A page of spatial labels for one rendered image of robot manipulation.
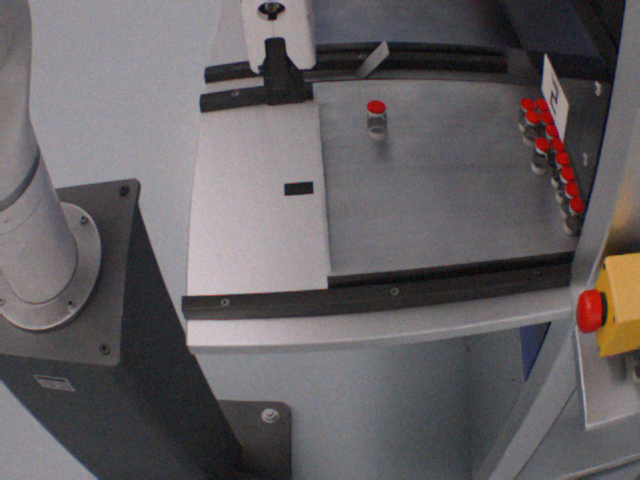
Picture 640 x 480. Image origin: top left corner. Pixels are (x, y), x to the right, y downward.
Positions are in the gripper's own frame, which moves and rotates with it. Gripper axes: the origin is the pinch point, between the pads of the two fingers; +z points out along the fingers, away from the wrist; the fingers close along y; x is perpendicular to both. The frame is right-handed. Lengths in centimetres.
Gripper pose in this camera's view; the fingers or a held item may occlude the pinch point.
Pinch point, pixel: (284, 82)
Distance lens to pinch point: 66.3
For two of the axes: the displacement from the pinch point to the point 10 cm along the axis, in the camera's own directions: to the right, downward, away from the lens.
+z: 0.6, 5.9, 8.1
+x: -10.0, 0.7, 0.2
